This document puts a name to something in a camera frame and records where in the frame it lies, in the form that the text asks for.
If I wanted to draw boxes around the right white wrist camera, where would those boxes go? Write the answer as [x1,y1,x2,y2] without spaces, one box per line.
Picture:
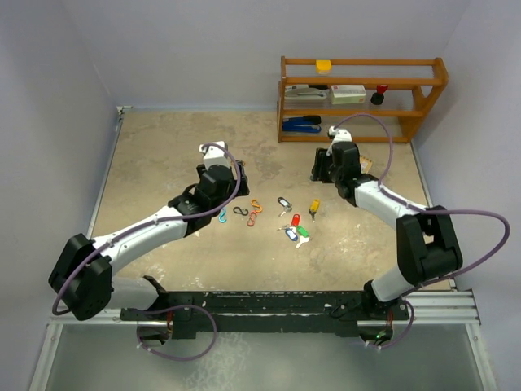
[327,126,352,144]

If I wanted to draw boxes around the orange carabiner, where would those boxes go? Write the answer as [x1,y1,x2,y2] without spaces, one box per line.
[251,199,263,214]

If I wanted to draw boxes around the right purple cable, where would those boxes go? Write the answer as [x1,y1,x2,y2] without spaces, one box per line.
[335,112,510,350]

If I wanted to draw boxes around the white stapler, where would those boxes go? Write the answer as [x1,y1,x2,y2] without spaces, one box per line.
[284,84,329,100]

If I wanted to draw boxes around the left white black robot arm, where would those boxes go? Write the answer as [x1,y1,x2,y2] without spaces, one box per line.
[49,160,249,321]

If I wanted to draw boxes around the yellow tape dispenser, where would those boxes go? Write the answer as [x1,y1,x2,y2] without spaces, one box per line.
[315,59,332,76]

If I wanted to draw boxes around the wooden shelf rack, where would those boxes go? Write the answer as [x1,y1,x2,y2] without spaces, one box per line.
[277,56,449,143]

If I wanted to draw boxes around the brown spiral notebook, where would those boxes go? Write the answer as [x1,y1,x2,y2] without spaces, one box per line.
[360,156,373,174]

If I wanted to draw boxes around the key with light blue tag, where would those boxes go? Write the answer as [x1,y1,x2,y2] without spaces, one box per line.
[279,226,299,242]

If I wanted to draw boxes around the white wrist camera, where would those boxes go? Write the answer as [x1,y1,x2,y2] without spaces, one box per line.
[327,126,352,144]
[199,141,230,169]

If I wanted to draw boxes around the red carabiner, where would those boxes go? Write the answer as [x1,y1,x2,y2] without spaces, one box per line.
[247,211,257,227]

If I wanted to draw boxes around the teal carabiner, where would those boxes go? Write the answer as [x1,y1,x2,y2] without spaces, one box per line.
[218,208,227,223]

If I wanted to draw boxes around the key with red tag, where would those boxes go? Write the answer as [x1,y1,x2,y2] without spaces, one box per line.
[287,213,300,227]

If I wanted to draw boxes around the white cardboard box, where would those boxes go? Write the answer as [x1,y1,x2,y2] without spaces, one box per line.
[330,85,366,104]

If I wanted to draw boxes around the blue stapler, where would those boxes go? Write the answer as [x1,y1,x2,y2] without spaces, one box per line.
[282,116,322,134]

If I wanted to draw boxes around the black carabiner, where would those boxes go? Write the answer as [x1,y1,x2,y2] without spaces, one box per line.
[233,206,249,216]

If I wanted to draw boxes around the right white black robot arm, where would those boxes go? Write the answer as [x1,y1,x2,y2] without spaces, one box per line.
[311,142,462,319]

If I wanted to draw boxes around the red black stamp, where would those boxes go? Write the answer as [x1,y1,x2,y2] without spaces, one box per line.
[370,85,388,106]

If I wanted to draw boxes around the key with green tag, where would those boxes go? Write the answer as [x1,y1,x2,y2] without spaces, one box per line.
[296,226,310,248]

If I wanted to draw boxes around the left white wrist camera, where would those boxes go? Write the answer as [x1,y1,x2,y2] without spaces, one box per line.
[199,141,230,169]

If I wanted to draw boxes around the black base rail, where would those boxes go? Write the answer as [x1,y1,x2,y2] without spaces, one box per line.
[120,291,409,340]

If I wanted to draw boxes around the key with yellow tag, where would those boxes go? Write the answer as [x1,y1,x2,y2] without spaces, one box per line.
[309,199,320,222]

